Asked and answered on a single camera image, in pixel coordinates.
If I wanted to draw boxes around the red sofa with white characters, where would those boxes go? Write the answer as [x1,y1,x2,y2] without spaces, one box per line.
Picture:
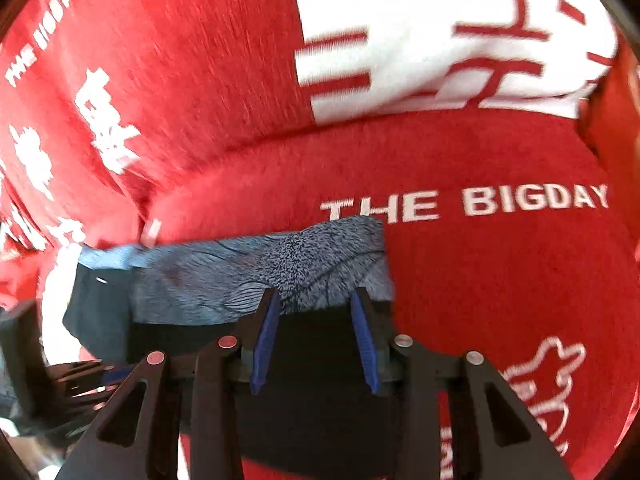
[1,0,639,479]

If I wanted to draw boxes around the black pants with blue waistband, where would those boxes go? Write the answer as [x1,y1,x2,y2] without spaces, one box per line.
[63,217,397,479]

